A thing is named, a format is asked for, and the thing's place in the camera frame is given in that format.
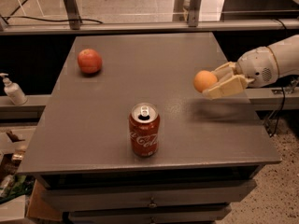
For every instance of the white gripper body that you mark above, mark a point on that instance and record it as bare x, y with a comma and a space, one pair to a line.
257, 66

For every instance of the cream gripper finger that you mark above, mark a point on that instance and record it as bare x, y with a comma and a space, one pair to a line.
233, 85
225, 72

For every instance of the orange fruit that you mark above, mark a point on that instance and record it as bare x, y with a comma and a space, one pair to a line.
203, 80

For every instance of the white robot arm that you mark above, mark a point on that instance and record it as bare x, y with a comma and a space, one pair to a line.
286, 52

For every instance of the red coke can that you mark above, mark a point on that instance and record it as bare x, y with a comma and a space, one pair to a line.
144, 123

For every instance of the grey drawer cabinet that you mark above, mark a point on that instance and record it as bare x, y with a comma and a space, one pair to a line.
126, 139

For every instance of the upper grey drawer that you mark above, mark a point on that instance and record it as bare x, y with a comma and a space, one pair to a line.
175, 194

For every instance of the grey drawer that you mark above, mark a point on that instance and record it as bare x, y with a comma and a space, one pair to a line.
158, 215
175, 194

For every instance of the red apple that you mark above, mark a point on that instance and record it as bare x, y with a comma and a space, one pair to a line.
89, 61

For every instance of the lower grey drawer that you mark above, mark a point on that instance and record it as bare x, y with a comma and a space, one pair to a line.
158, 215

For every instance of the white pump bottle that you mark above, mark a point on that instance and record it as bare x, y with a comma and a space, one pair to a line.
13, 91

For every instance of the cardboard box with clutter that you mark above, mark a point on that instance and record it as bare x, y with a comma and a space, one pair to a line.
20, 195

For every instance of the metal window rail frame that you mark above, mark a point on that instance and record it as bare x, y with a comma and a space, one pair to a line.
133, 16

